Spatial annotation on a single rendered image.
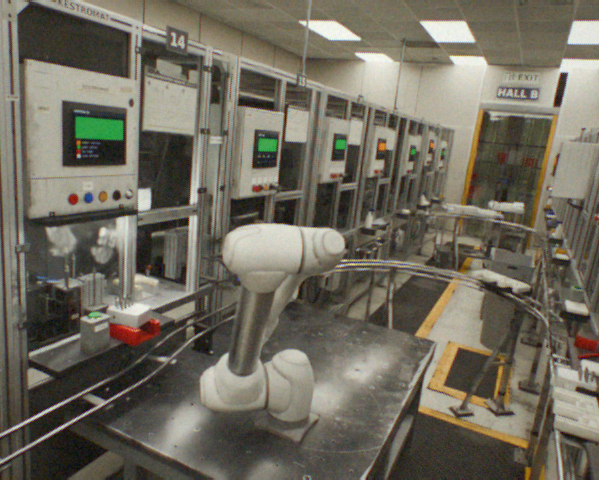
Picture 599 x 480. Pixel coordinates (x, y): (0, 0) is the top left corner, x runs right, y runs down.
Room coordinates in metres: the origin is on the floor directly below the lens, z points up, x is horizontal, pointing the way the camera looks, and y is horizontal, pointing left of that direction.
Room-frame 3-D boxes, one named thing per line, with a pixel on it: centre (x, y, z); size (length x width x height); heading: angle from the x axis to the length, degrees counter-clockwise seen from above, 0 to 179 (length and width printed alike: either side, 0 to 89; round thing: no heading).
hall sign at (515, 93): (9.09, -3.66, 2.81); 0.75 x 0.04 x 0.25; 65
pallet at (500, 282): (3.12, -1.39, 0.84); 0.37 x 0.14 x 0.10; 33
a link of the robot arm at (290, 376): (1.51, -0.01, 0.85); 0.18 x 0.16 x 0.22; 108
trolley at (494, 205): (7.75, -3.32, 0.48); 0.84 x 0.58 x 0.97; 163
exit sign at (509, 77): (9.09, -3.66, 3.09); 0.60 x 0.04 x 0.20; 65
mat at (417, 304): (6.00, -1.83, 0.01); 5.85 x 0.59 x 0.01; 155
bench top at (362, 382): (1.94, -0.01, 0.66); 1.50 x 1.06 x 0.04; 155
